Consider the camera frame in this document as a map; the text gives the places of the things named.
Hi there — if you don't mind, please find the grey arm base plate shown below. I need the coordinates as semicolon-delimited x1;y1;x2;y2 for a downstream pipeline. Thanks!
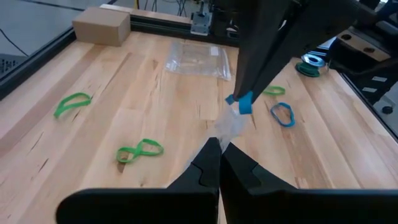
190;11;213;36

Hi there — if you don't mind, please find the tan plate with holes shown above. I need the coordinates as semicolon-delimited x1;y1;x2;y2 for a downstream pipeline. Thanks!
337;29;391;62

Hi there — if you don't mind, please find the clear plastic zip bag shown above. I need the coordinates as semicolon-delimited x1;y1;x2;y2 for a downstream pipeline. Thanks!
185;105;248;170
164;41;233;81

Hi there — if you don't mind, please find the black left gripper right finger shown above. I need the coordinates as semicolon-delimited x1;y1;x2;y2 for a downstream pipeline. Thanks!
220;141;398;224

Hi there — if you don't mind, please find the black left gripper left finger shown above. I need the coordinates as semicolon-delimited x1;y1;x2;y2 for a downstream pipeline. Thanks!
55;137;221;224

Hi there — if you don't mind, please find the small cardboard box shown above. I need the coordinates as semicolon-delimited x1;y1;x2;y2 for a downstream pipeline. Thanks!
72;6;131;47

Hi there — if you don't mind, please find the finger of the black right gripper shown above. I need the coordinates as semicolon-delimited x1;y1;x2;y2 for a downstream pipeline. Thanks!
232;0;292;101
248;0;379;103

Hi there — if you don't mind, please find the green rubber band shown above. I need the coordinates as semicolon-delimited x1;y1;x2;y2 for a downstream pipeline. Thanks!
53;92;93;119
116;138;165;164
262;85;286;96

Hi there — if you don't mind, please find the blue rubber band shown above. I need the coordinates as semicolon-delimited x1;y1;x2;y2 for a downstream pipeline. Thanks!
225;91;254;115
269;101;296;128

